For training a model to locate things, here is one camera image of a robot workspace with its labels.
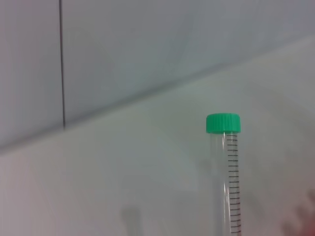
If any green capped clear test tube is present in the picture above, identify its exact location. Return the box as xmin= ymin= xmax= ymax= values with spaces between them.
xmin=206 ymin=112 xmax=242 ymax=236

